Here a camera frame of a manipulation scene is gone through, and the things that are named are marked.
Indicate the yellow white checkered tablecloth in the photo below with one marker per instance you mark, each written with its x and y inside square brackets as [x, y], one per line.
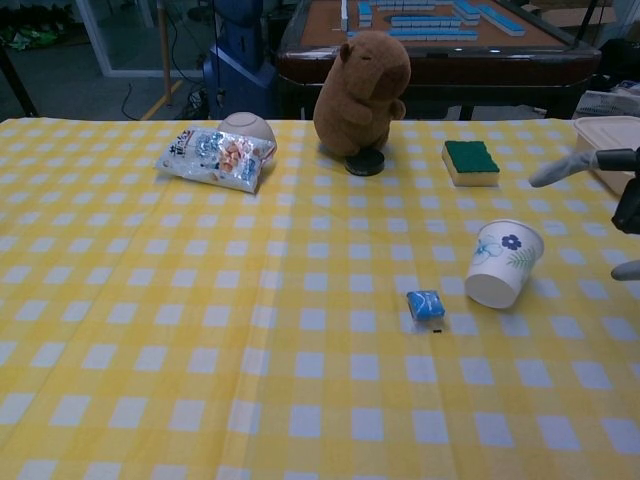
[200, 325]

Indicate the white blue snack bag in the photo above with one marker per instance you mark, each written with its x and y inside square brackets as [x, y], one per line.
[215, 160]

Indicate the beige upturned bowl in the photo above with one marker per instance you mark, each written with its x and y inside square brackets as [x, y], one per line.
[250, 127]

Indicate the white plastic basket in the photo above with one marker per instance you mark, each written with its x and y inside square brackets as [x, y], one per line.
[607, 104]

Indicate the black round lid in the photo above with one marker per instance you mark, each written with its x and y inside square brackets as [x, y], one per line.
[365, 164]

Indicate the dark wood mahjong table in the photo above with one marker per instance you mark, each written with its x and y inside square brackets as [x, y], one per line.
[450, 65]

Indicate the blue mahjong tile row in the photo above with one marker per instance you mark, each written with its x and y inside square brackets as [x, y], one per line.
[432, 34]
[365, 12]
[425, 21]
[502, 20]
[466, 9]

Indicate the white flower print paper cup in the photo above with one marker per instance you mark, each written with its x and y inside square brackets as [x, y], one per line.
[500, 270]

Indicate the brown capybara plush toy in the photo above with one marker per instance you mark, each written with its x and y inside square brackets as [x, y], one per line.
[357, 100]

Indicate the green bags pile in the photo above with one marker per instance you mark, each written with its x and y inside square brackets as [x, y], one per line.
[30, 35]

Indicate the wooden pole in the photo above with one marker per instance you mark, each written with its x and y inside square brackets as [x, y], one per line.
[165, 50]

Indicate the black metal stand leg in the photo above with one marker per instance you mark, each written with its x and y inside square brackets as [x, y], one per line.
[17, 85]

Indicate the green yellow sponge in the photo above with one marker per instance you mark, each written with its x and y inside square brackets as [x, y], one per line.
[470, 160]

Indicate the beige lidded food box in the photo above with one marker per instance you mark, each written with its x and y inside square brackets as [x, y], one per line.
[605, 135]

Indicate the right black grey robot hand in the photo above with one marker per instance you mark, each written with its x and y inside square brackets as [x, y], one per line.
[565, 167]

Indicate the black bag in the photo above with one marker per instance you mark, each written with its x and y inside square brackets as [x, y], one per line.
[620, 60]

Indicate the small blue packet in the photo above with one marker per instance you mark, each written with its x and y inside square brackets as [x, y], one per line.
[426, 304]

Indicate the blue machine base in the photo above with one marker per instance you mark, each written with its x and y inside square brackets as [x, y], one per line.
[240, 65]

